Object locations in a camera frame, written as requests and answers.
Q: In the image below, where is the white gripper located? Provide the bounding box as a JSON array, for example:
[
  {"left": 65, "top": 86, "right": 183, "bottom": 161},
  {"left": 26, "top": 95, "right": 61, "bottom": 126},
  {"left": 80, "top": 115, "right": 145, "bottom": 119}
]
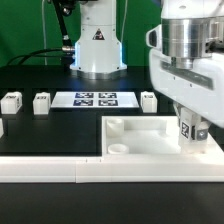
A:
[{"left": 146, "top": 25, "right": 224, "bottom": 141}]

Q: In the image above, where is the white base tag plate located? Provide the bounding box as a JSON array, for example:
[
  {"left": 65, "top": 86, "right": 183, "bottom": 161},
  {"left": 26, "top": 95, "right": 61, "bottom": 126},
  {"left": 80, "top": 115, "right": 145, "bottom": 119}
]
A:
[{"left": 51, "top": 92, "right": 139, "bottom": 108}]

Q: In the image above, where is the white L-shaped obstacle wall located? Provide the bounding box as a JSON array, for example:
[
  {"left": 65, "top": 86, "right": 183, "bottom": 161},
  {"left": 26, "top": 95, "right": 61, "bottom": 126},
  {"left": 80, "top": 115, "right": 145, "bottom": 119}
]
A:
[{"left": 0, "top": 142, "right": 224, "bottom": 183}]

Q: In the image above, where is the white square tabletop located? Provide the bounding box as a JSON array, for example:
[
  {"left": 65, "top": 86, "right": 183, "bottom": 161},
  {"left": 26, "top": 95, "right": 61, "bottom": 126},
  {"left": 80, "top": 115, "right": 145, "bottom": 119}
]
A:
[{"left": 101, "top": 115, "right": 214, "bottom": 156}]

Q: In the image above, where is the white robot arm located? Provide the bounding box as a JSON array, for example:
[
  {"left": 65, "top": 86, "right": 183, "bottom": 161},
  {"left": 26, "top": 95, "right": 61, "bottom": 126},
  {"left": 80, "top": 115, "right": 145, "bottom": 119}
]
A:
[{"left": 71, "top": 0, "right": 224, "bottom": 128}]

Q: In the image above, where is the black cable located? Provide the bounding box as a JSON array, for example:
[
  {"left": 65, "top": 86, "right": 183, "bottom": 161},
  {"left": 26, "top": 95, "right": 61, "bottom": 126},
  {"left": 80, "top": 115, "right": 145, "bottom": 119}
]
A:
[{"left": 6, "top": 48, "right": 76, "bottom": 66}]

